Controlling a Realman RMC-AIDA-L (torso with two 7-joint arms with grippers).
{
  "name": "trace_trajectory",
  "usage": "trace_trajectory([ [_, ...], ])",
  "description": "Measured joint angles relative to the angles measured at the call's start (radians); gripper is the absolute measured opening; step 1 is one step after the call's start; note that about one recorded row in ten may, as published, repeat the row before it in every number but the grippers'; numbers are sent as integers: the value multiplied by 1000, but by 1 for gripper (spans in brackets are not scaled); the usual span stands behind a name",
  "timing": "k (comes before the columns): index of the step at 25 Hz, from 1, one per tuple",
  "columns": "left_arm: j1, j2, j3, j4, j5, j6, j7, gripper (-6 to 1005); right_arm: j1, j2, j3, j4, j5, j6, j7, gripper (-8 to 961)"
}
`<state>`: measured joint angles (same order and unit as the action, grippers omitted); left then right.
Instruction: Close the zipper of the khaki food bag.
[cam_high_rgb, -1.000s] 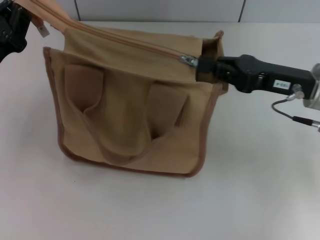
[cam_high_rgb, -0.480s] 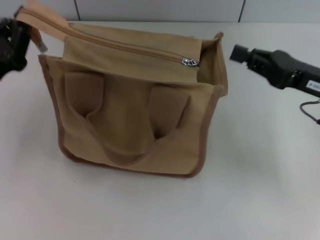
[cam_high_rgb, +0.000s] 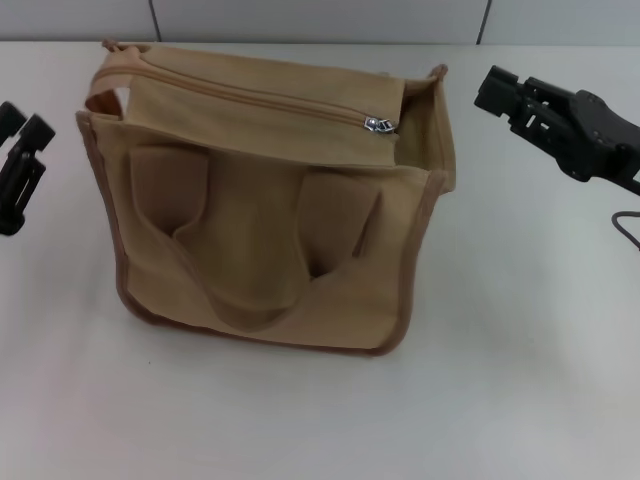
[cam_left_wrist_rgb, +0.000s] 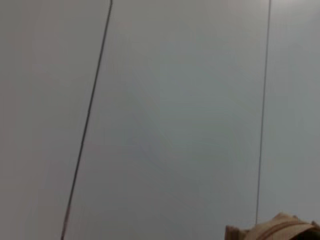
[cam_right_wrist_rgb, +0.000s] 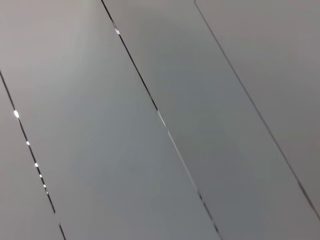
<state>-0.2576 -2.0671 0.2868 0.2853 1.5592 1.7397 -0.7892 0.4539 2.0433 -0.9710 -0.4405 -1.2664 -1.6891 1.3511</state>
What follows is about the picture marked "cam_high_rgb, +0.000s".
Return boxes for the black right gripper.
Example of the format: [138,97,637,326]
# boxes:
[473,64,640,196]

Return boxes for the silver metal zipper pull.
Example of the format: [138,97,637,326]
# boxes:
[363,115,399,136]

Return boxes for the khaki canvas food bag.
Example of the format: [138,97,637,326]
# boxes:
[74,39,459,359]

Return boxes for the right gripper cable with plugs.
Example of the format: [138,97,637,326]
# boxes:
[612,209,640,254]

